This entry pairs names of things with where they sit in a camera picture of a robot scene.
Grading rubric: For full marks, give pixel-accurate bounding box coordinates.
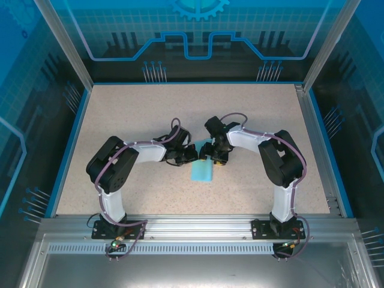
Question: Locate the light blue cloth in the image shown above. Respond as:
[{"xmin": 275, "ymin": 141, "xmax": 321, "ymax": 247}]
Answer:
[{"xmin": 190, "ymin": 138, "xmax": 214, "ymax": 183}]

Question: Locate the aluminium side rail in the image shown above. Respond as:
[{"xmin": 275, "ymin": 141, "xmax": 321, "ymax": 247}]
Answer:
[{"xmin": 293, "ymin": 83, "xmax": 343, "ymax": 217}]

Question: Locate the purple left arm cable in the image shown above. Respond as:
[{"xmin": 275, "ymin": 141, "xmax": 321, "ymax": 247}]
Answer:
[{"xmin": 94, "ymin": 117, "xmax": 181, "ymax": 262}]

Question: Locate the aluminium sheet tray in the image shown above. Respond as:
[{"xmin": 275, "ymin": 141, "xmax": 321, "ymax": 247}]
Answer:
[{"xmin": 17, "ymin": 233, "xmax": 374, "ymax": 288}]

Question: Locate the blue gear print panel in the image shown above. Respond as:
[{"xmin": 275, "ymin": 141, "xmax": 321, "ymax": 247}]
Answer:
[{"xmin": 47, "ymin": 0, "xmax": 346, "ymax": 83}]

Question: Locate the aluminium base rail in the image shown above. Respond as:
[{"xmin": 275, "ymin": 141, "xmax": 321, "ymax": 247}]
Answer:
[{"xmin": 38, "ymin": 213, "xmax": 359, "ymax": 241}]

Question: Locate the blue circuit print panel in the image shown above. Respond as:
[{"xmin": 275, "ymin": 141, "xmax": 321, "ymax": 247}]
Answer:
[
  {"xmin": 0, "ymin": 0, "xmax": 91, "ymax": 288},
  {"xmin": 308, "ymin": 0, "xmax": 384, "ymax": 288}
]

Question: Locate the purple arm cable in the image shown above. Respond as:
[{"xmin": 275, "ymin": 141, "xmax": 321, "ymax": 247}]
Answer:
[
  {"xmin": 220, "ymin": 112, "xmax": 311, "ymax": 260},
  {"xmin": 94, "ymin": 117, "xmax": 181, "ymax": 262}
]

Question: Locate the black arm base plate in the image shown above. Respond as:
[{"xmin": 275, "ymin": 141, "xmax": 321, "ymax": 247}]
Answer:
[
  {"xmin": 91, "ymin": 220, "xmax": 146, "ymax": 240},
  {"xmin": 251, "ymin": 218, "xmax": 306, "ymax": 240}
]

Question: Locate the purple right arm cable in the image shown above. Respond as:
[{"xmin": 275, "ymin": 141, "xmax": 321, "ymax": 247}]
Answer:
[{"xmin": 220, "ymin": 112, "xmax": 311, "ymax": 260}]

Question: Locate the slotted grey cable duct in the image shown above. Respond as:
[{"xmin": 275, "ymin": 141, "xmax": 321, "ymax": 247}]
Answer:
[{"xmin": 47, "ymin": 243, "xmax": 284, "ymax": 255}]

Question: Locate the aluminium frame post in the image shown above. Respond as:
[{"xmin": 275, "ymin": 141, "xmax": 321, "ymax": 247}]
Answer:
[
  {"xmin": 32, "ymin": 0, "xmax": 94, "ymax": 91},
  {"xmin": 302, "ymin": 0, "xmax": 362, "ymax": 92}
]

